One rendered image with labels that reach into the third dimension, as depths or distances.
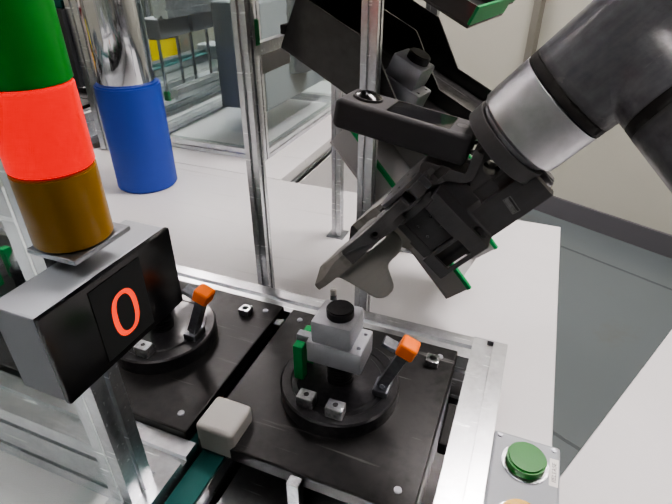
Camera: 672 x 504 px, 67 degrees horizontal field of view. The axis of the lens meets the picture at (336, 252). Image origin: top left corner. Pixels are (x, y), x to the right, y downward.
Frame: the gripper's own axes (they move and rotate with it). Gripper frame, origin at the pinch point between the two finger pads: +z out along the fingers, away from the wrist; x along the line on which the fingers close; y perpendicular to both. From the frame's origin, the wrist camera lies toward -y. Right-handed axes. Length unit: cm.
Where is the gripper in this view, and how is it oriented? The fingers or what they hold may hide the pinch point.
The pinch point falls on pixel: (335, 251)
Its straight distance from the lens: 50.3
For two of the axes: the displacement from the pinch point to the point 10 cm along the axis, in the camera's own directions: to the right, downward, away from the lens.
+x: 3.7, -4.9, 7.9
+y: 7.0, 7.0, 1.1
